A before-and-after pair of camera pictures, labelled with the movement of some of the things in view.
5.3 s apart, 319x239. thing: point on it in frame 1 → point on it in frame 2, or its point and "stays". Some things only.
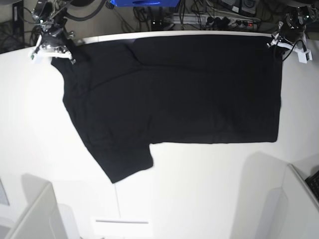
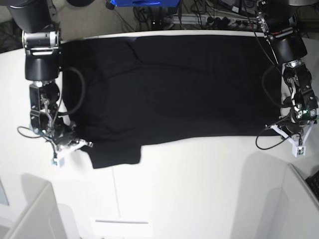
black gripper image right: (292, 28) → (294, 128)
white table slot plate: (121, 221) stays
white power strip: (216, 20) stays
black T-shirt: (127, 93) stays
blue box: (121, 3) stays
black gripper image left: (53, 38) → (62, 135)
